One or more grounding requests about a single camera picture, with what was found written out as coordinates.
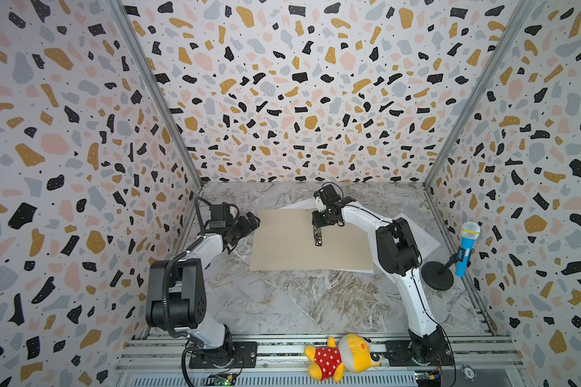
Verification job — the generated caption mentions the beige manila folder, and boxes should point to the beige manila folder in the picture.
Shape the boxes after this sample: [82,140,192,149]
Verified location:
[250,209,374,271]

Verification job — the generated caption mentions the technical drawing paper sheet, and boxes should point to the technical drawing paper sheet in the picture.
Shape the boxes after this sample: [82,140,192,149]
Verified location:
[340,269,374,274]

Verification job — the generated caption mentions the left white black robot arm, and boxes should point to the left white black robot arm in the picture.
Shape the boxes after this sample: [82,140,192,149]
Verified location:
[145,200,261,355]

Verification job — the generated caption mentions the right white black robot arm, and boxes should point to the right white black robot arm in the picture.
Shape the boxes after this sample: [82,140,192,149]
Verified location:
[312,183,442,340]

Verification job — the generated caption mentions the text printed paper sheet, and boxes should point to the text printed paper sheet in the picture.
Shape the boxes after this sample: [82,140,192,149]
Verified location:
[282,198,316,210]

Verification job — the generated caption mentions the yellow plush toy red dress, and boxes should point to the yellow plush toy red dress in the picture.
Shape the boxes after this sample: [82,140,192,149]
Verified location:
[304,334,381,383]

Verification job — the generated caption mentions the blue toy microphone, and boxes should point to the blue toy microphone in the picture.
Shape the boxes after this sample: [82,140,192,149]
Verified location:
[455,222,481,278]

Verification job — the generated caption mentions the left green circuit board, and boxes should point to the left green circuit board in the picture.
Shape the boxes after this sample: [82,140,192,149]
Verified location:
[203,373,237,386]

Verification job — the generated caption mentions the right circuit board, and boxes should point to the right circuit board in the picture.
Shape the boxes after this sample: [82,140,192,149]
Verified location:
[415,372,442,387]

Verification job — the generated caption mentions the round white blue badge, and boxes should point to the round white blue badge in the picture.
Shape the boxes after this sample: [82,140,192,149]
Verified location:
[461,364,476,382]

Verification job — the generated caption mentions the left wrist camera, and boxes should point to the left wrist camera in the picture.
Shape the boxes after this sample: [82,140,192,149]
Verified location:
[209,203,232,227]

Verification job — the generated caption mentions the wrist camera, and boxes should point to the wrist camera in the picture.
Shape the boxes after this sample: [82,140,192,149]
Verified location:
[209,203,232,227]
[314,188,329,212]

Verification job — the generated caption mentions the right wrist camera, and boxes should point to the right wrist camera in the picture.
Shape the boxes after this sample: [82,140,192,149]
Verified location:
[314,188,329,212]

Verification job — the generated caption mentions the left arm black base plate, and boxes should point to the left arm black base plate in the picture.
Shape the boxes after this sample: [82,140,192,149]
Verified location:
[188,341,258,371]

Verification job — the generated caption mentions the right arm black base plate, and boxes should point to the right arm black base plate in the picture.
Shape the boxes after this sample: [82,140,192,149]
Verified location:
[385,340,455,367]

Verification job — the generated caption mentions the aluminium rail frame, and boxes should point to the aluminium rail frame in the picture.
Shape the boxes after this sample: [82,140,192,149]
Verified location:
[116,332,532,386]

